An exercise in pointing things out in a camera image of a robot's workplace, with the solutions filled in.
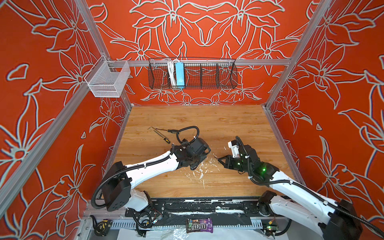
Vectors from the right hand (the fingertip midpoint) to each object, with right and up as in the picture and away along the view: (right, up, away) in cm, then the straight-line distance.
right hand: (215, 160), depth 77 cm
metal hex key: (-38, +13, +27) cm, 48 cm away
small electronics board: (+24, -29, -8) cm, 39 cm away
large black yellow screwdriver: (-26, +13, +26) cm, 39 cm away
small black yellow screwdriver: (-31, +8, +22) cm, 39 cm away
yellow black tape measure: (-54, -28, -11) cm, 61 cm away
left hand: (-4, +2, +1) cm, 5 cm away
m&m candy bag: (-9, -28, -9) cm, 31 cm away
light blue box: (-20, +49, +13) cm, 54 cm away
